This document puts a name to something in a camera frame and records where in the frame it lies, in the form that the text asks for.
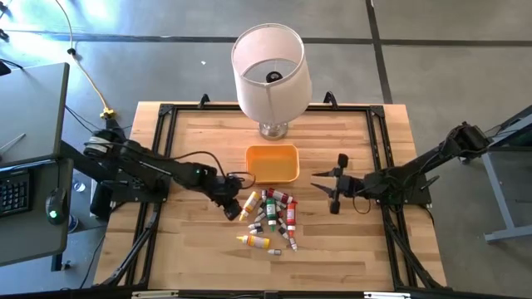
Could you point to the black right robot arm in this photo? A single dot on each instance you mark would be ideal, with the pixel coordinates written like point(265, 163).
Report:
point(415, 166)

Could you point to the small blue dropper bottle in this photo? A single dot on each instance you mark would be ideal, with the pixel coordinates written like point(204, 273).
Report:
point(263, 195)

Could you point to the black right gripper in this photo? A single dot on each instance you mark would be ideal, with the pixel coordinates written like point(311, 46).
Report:
point(346, 184)

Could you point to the black keyboard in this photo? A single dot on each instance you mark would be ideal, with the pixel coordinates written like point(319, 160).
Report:
point(14, 193)

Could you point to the large yellow food colouring bottle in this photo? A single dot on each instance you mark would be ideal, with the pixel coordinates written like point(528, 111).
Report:
point(250, 203)
point(257, 241)

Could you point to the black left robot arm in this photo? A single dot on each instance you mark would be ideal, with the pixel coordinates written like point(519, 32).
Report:
point(145, 162)

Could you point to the large orange-red colouring bottle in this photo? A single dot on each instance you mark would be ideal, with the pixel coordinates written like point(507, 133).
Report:
point(291, 214)

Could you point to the large green food colouring bottle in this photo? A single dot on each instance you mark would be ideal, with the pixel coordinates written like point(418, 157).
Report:
point(271, 209)

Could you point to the table lamp with white shade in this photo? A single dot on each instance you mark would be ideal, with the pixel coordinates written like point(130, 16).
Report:
point(270, 87)

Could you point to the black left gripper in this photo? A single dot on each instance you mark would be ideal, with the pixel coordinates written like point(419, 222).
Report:
point(228, 203)

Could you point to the yellow plastic bin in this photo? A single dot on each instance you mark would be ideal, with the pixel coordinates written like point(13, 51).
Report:
point(272, 166)

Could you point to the small pink label dropper bottle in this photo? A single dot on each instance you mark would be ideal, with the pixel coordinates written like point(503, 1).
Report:
point(274, 251)

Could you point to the large dark red colouring bottle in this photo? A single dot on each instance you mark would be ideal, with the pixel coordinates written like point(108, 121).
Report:
point(279, 195)

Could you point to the grey metal table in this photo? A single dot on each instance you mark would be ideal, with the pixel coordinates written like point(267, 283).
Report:
point(496, 191)

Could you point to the black table clamp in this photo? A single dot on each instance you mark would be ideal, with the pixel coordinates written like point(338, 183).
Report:
point(203, 100)
point(330, 99)

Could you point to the black aluminium table frame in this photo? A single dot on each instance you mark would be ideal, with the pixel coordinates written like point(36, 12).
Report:
point(166, 110)

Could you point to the small green dropper bottle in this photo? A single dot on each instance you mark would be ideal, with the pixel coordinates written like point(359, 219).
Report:
point(282, 203)

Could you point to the black power supply box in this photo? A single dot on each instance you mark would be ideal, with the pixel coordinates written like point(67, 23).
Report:
point(101, 201)

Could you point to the silver pen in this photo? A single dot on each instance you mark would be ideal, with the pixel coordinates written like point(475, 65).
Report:
point(12, 143)

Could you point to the black computer mouse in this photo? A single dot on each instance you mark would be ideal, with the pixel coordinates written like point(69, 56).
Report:
point(56, 205)

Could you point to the silver metal bracket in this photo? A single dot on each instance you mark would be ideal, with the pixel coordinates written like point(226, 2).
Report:
point(386, 295)
point(154, 295)

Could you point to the grey desk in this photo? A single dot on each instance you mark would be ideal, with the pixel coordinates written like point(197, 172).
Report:
point(25, 236)
point(33, 112)

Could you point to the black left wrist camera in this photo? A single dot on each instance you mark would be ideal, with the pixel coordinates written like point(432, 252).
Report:
point(233, 182)

